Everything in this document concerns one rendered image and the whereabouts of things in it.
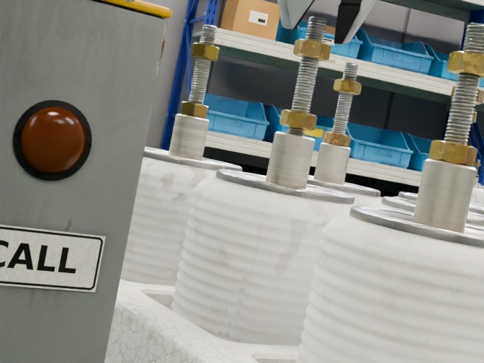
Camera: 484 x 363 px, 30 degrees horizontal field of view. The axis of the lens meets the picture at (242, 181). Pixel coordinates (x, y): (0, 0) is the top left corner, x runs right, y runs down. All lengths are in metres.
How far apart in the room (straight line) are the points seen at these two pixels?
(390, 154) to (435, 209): 4.74
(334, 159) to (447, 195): 0.26
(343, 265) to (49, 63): 0.14
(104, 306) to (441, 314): 0.13
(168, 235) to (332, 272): 0.19
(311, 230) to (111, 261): 0.15
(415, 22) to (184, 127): 5.43
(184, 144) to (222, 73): 4.96
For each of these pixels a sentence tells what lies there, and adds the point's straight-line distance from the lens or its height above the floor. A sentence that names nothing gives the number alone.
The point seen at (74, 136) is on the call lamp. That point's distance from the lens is 0.31.
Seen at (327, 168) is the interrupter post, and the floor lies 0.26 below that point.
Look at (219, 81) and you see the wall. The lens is 5.53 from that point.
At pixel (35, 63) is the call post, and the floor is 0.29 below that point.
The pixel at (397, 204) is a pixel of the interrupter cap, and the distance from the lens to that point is 0.54.
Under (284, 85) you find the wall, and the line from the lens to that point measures 5.64.
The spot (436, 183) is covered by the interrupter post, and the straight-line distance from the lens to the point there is 0.38.
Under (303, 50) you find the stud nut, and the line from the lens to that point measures 0.48.
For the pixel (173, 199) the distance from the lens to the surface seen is 0.54.
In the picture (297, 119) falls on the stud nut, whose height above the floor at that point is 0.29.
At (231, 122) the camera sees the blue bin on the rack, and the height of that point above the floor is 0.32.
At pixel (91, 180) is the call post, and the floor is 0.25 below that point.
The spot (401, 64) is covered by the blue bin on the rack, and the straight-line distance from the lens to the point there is 5.12.
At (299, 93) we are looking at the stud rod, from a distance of 0.48.
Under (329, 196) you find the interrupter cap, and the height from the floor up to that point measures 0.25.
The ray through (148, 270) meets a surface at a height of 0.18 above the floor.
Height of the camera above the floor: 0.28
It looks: 3 degrees down
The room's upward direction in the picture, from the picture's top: 11 degrees clockwise
